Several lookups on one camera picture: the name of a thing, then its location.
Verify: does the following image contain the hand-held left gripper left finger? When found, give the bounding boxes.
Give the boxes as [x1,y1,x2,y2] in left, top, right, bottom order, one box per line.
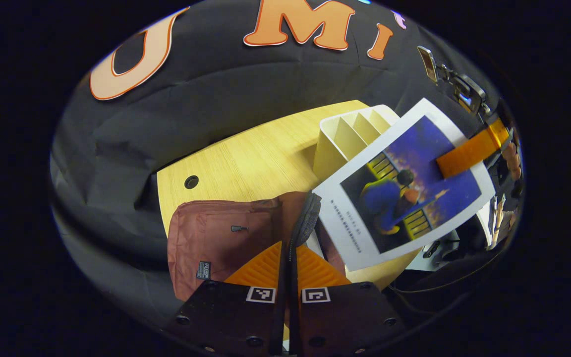
[164,240,286,356]

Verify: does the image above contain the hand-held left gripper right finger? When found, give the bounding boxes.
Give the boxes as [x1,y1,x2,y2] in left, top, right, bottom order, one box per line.
[288,242,407,356]

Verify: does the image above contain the blue picture cover book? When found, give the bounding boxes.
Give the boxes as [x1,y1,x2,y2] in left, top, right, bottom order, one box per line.
[312,98,496,272]

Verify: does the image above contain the maroon schoolbag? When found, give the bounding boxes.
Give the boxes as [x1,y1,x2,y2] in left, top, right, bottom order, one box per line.
[168,191,348,303]

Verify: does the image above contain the cream plastic bookshelf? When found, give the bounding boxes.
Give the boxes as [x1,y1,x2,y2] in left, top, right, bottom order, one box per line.
[312,104,401,181]

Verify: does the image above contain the black backdrop cloth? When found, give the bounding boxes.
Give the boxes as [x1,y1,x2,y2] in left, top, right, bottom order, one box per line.
[50,0,524,338]

